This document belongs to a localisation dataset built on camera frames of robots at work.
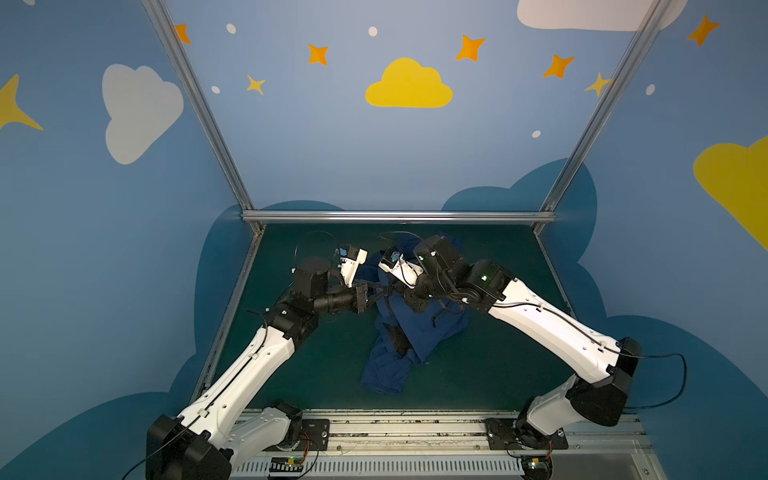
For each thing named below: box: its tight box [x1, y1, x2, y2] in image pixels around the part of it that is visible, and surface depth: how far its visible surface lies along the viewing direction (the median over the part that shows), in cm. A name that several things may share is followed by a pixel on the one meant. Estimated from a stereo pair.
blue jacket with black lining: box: [362, 236, 471, 395], surface depth 84 cm
